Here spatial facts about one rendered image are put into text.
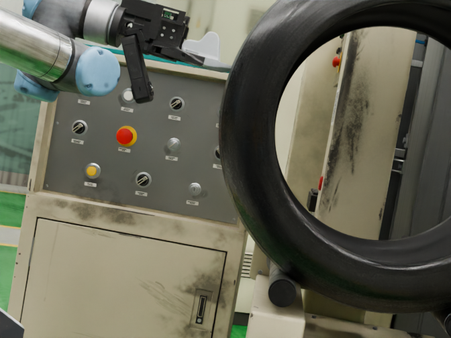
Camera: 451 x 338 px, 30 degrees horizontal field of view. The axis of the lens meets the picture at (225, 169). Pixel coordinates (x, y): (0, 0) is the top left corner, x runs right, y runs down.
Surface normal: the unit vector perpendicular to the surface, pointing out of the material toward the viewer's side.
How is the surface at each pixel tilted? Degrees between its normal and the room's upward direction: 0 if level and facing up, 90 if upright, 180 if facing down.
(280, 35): 85
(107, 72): 90
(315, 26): 83
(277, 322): 90
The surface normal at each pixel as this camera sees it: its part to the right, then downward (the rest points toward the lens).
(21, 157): 0.30, 0.11
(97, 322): -0.07, 0.04
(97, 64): 0.67, 0.16
